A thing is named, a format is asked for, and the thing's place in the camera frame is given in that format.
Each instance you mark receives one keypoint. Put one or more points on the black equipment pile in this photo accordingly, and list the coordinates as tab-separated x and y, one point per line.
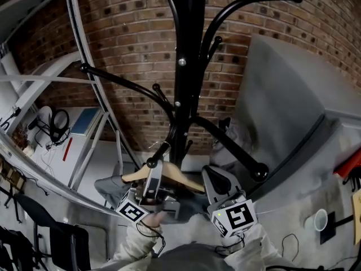
14	253

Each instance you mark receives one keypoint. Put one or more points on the dried plant bunch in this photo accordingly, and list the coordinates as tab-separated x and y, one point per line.
20	137

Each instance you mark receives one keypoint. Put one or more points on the black coat rack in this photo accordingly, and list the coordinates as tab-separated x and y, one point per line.
182	80

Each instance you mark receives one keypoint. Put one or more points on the person's right forearm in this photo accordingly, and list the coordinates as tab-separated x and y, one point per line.
253	250

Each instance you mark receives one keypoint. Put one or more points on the wooden clothes hanger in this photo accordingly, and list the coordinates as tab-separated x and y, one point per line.
180	176

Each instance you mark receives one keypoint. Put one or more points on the large grey sofa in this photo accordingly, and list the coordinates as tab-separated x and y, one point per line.
282	95

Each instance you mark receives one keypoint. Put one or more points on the light grey fabric bundle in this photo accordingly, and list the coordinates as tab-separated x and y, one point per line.
234	140

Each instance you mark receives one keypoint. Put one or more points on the red box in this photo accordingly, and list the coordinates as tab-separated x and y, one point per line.
348	164

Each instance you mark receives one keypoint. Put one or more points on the black folding chair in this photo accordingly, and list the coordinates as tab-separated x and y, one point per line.
65	241

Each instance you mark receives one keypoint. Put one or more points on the red strip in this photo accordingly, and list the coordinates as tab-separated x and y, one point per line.
67	149

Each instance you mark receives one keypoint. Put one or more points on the person's left hand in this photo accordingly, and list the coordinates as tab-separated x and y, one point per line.
155	220

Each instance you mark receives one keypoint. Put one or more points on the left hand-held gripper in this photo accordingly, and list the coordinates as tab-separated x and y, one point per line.
131	209

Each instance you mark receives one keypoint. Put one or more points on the pale wooden board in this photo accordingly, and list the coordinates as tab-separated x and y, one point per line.
357	203

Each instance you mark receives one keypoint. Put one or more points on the blue notebook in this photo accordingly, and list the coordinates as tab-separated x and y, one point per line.
84	121

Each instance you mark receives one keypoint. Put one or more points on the small wooden frames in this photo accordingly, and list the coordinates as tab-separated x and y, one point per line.
11	176

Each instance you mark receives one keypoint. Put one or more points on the grey garment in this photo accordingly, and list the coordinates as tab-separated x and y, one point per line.
112	192

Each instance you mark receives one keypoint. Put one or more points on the white paper cup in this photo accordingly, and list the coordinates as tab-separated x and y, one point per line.
317	220

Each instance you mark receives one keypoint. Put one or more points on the black headphones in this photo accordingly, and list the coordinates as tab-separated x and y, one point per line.
55	133

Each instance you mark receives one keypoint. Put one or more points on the white round disc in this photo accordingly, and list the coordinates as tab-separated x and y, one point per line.
44	114

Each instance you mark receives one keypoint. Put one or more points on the black floor socket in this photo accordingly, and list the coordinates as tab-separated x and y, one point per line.
328	233

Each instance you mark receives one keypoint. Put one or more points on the white metal shelf frame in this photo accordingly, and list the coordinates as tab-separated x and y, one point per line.
42	78

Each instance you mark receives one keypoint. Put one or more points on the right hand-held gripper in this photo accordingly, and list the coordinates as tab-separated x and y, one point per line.
237	216

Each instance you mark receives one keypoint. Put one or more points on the person's legs in grey trousers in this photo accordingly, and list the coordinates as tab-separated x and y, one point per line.
191	257

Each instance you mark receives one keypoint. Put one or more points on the person's left forearm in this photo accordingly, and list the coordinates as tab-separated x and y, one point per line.
135	244

